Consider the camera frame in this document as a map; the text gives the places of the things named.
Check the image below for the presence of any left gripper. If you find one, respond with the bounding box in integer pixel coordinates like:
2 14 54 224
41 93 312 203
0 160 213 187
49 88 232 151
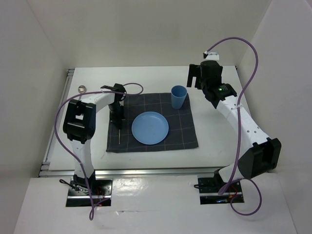
108 102 125 129

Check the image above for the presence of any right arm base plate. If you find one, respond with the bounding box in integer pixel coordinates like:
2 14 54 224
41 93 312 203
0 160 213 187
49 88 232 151
194 175 244 205

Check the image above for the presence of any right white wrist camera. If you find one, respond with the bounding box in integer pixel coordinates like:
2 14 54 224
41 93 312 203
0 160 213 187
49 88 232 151
203 51 219 61

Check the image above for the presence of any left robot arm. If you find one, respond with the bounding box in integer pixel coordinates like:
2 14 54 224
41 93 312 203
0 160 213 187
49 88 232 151
63 83 126 195

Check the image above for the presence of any blue plastic cup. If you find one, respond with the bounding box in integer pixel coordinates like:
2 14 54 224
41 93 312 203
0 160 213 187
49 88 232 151
171 85 187 109

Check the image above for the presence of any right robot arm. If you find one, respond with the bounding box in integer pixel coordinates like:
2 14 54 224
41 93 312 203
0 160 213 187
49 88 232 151
187 60 281 191

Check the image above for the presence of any dark checked cloth napkin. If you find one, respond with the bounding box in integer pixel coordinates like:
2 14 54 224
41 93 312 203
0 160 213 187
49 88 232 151
106 93 198 153

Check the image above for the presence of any metal spoon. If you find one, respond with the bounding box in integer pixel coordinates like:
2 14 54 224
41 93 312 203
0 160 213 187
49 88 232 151
78 85 87 94

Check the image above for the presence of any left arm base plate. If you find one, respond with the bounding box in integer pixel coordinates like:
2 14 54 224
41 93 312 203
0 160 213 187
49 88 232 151
59 179 113 207

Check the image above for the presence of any blue plastic plate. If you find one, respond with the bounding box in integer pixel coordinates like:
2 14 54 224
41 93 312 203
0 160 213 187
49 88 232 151
131 112 169 145

